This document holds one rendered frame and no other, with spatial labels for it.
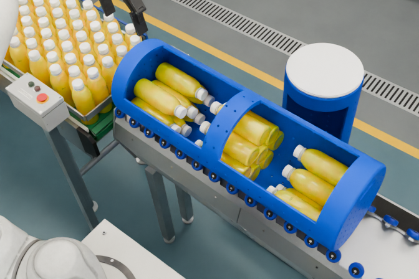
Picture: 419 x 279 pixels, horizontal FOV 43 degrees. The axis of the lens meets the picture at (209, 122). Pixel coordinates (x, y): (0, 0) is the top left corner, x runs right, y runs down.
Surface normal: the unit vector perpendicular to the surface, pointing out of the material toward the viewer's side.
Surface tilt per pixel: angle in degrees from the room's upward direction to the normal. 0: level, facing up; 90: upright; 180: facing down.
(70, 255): 1
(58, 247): 6
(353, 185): 13
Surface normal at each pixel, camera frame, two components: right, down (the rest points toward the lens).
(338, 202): -0.42, -0.15
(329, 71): -0.05, -0.63
